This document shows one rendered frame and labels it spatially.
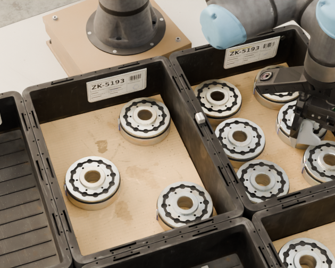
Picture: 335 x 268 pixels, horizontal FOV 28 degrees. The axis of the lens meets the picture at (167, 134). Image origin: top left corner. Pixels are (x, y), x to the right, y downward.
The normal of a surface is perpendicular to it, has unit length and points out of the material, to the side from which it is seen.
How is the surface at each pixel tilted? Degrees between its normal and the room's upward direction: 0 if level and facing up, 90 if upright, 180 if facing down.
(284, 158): 0
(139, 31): 71
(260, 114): 0
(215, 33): 92
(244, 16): 42
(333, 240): 0
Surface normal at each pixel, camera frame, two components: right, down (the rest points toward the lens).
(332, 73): 0.07, 0.79
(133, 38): 0.25, 0.53
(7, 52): 0.04, -0.62
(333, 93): -0.43, 0.72
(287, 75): -0.47, -0.67
